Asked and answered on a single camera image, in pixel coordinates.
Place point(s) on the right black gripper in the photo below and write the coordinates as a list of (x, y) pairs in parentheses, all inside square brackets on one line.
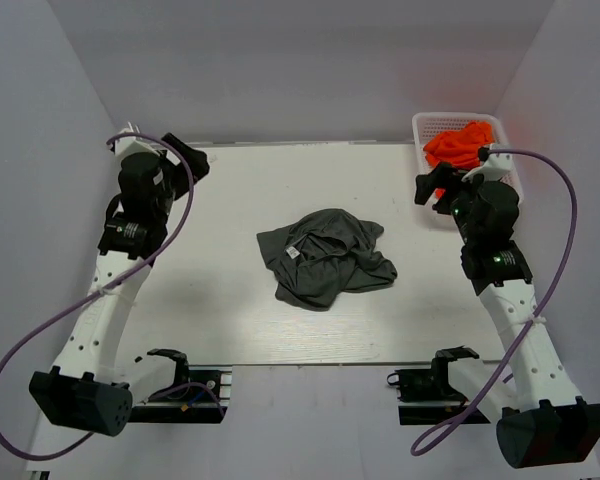
[(443, 183)]

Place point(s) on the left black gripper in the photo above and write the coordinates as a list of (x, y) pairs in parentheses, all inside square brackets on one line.
[(181, 163)]

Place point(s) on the dark grey t shirt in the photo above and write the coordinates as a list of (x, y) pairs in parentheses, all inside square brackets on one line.
[(324, 254)]

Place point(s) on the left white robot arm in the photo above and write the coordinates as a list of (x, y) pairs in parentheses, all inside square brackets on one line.
[(83, 389)]

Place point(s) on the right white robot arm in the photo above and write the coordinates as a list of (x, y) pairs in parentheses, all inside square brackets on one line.
[(540, 416)]

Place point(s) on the orange t shirt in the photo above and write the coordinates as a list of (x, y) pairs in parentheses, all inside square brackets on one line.
[(459, 148)]

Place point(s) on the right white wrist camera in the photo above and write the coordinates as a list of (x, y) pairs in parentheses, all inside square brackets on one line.
[(494, 166)]

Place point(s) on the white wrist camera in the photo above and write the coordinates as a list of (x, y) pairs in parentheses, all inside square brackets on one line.
[(127, 146), (494, 166)]

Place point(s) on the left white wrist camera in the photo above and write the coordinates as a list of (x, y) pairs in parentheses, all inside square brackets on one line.
[(127, 146)]

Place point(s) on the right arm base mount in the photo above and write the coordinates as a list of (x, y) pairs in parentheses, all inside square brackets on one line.
[(421, 402)]

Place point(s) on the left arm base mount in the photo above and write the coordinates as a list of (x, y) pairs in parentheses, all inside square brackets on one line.
[(205, 403)]

